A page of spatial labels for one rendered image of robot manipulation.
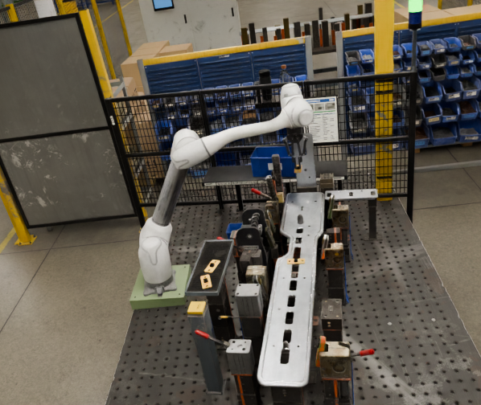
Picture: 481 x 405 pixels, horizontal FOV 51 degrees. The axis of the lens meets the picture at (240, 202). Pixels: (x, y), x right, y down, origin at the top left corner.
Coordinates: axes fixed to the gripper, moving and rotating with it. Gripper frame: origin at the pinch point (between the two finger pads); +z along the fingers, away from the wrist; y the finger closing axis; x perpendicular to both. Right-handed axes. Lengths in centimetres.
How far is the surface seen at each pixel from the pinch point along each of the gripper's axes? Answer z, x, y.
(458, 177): 130, 213, 128
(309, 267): 29, -52, 6
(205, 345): 30, -99, -33
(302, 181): 25.6, 26.3, -0.8
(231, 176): 26, 39, -47
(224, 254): 13, -62, -29
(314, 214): 29.2, -5.1, 6.7
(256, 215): 10.8, -34.1, -18.6
